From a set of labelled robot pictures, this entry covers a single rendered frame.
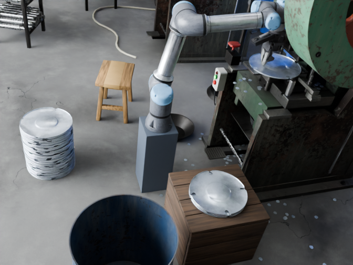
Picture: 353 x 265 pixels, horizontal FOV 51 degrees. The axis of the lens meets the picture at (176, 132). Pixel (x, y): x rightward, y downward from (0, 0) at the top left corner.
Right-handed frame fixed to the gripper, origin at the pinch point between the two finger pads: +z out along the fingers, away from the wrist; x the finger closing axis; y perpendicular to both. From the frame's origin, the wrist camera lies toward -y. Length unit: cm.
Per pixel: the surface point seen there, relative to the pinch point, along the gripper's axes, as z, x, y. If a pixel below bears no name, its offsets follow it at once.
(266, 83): 10.7, -4.3, 3.5
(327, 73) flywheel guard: -22, -47, 0
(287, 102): 10.8, -23.0, 6.7
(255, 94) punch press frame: 16.4, -6.3, -2.5
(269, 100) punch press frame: 15.1, -13.9, 1.8
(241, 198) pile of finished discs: 42, -56, -28
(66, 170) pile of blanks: 77, 11, -107
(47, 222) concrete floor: 80, -23, -120
